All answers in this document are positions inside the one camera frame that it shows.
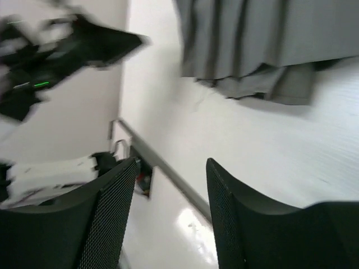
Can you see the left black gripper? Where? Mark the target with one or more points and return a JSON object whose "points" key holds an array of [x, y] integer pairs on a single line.
{"points": [[87, 44]]}

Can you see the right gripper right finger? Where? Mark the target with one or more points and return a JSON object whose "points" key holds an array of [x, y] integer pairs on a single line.
{"points": [[252, 230]]}

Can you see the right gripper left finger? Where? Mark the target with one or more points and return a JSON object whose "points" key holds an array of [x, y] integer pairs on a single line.
{"points": [[83, 228]]}

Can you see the grey pleated skirt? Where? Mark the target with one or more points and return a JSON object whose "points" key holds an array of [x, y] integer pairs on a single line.
{"points": [[268, 49]]}

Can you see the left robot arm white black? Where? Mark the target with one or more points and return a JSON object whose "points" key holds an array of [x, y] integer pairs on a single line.
{"points": [[33, 68]]}

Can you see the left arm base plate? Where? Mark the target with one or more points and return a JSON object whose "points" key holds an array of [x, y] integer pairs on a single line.
{"points": [[144, 175]]}

